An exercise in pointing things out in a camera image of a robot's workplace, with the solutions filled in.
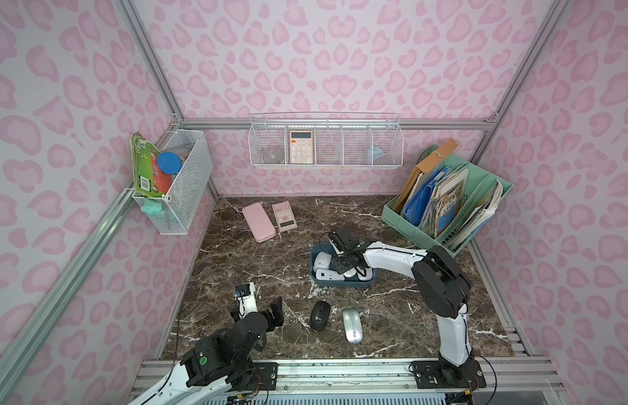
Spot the teal storage box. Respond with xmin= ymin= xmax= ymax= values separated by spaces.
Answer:
xmin=309 ymin=243 xmax=378 ymax=289

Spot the black computer mouse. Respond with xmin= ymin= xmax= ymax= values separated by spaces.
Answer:
xmin=309 ymin=300 xmax=331 ymax=332

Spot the silver computer mouse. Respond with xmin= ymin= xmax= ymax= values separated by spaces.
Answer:
xmin=342 ymin=308 xmax=364 ymax=344

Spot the white slim computer mouse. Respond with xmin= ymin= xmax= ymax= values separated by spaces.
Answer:
xmin=356 ymin=268 xmax=374 ymax=282

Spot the white rounded computer mouse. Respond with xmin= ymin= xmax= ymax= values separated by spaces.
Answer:
xmin=312 ymin=251 xmax=332 ymax=272

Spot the white boxy computer mouse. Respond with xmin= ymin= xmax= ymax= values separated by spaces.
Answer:
xmin=316 ymin=268 xmax=345 ymax=282

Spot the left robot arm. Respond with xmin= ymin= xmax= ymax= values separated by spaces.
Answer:
xmin=131 ymin=297 xmax=285 ymax=404

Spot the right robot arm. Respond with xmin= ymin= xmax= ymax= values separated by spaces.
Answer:
xmin=327 ymin=229 xmax=473 ymax=368

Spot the blue folder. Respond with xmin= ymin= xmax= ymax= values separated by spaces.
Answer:
xmin=403 ymin=167 xmax=452 ymax=226

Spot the pink calculator on table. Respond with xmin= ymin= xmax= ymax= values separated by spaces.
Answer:
xmin=272 ymin=201 xmax=297 ymax=233

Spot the light blue item in shelf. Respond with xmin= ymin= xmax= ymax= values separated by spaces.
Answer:
xmin=366 ymin=145 xmax=386 ymax=163

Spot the magazines stack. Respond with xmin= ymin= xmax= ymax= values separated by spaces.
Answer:
xmin=425 ymin=165 xmax=469 ymax=238

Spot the green file organizer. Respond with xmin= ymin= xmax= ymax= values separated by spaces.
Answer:
xmin=381 ymin=155 xmax=513 ymax=257

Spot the brown envelope folder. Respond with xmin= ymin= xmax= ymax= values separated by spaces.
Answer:
xmin=393 ymin=138 xmax=458 ymax=214

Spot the orange calculator in shelf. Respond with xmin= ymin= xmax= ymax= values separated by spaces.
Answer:
xmin=289 ymin=130 xmax=315 ymax=165

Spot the clear item in shelf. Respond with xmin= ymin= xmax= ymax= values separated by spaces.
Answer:
xmin=259 ymin=145 xmax=285 ymax=165

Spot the white papers bundle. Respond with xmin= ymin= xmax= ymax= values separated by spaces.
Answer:
xmin=446 ymin=180 xmax=504 ymax=251

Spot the mint green clip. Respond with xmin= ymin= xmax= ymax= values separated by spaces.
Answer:
xmin=140 ymin=198 xmax=166 ymax=221

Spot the blue round lid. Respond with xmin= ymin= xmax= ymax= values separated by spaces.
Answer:
xmin=156 ymin=152 xmax=183 ymax=176

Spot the green packaged card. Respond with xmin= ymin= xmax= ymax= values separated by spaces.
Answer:
xmin=130 ymin=133 xmax=166 ymax=197

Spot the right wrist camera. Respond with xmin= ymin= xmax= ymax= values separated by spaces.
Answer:
xmin=327 ymin=233 xmax=344 ymax=255

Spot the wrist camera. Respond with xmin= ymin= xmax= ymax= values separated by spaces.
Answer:
xmin=231 ymin=282 xmax=258 ymax=322
xmin=327 ymin=233 xmax=344 ymax=255

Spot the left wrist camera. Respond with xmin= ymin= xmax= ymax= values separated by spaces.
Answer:
xmin=231 ymin=282 xmax=258 ymax=322

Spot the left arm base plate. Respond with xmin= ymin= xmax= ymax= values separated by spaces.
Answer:
xmin=231 ymin=362 xmax=279 ymax=392

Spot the white wire wall shelf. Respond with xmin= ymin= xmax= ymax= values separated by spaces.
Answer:
xmin=248 ymin=112 xmax=404 ymax=169

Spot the white mesh wall basket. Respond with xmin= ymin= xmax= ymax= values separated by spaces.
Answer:
xmin=133 ymin=129 xmax=214 ymax=236

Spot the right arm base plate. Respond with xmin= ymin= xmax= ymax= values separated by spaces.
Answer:
xmin=408 ymin=357 xmax=488 ymax=391

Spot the aluminium front rail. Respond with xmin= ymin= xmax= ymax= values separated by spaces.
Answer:
xmin=127 ymin=357 xmax=571 ymax=404

